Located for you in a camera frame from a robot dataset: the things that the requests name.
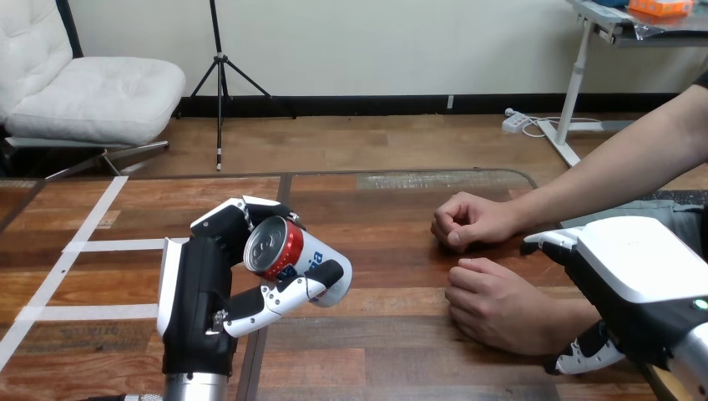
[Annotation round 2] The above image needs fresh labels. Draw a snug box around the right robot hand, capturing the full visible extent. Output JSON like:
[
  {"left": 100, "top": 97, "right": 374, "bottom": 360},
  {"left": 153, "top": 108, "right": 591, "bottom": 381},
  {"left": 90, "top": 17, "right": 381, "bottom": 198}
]
[{"left": 519, "top": 216, "right": 708, "bottom": 378}]

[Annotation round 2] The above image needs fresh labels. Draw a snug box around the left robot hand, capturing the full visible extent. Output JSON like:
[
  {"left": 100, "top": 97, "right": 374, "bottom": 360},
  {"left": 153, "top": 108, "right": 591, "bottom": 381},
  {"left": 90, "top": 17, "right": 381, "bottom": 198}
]
[{"left": 157, "top": 195, "right": 346, "bottom": 378}]

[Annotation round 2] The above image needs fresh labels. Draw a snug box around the person's hand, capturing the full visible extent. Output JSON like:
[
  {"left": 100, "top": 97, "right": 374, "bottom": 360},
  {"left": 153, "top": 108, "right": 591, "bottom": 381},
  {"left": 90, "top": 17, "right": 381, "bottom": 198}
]
[
  {"left": 430, "top": 191, "right": 527, "bottom": 255},
  {"left": 443, "top": 257, "right": 588, "bottom": 357}
]

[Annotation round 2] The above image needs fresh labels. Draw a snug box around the red and white drink can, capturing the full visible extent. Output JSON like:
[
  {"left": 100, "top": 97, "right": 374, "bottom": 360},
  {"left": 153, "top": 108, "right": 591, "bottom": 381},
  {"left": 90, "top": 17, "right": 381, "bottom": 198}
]
[{"left": 243, "top": 216, "right": 353, "bottom": 309}]

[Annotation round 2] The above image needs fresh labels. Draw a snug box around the person's forearm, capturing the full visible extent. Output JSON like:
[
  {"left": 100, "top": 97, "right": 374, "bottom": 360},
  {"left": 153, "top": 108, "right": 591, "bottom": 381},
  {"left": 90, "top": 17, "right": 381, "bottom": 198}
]
[{"left": 517, "top": 83, "right": 708, "bottom": 234}]

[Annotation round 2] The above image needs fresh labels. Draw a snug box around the person's body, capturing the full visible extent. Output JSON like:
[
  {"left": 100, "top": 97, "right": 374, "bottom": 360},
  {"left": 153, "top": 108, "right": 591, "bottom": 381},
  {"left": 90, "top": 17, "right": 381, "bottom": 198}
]
[{"left": 559, "top": 70, "right": 708, "bottom": 256}]

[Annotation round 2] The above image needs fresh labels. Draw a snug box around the white power strip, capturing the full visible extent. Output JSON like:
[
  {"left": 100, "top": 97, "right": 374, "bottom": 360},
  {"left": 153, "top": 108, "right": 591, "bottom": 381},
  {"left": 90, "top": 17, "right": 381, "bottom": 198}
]
[{"left": 501, "top": 108, "right": 528, "bottom": 135}]

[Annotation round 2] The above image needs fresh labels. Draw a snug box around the white desk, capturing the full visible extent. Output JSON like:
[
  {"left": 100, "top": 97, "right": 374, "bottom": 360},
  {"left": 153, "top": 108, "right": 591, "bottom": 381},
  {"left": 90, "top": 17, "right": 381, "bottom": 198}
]
[{"left": 536, "top": 0, "right": 708, "bottom": 168}]

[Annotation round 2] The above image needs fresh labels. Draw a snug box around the white cushioned chair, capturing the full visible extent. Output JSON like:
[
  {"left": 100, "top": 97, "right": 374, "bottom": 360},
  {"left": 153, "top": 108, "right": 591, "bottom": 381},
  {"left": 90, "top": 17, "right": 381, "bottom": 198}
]
[{"left": 0, "top": 0, "right": 188, "bottom": 181}]

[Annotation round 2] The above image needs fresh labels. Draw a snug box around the black tripod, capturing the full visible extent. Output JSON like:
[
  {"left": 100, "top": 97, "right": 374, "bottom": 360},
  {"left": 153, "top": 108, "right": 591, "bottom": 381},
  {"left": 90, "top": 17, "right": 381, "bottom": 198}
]
[{"left": 175, "top": 0, "right": 297, "bottom": 172}]

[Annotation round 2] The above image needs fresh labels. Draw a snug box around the orange thing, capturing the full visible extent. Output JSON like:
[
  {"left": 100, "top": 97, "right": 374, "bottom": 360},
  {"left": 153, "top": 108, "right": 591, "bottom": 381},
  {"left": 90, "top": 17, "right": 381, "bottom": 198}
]
[{"left": 628, "top": 0, "right": 694, "bottom": 17}]

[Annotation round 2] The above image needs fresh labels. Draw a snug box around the tangle of cables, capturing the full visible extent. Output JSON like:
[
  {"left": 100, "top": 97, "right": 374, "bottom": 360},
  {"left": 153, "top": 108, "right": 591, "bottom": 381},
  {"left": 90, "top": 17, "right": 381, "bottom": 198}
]
[{"left": 519, "top": 114, "right": 604, "bottom": 139}]

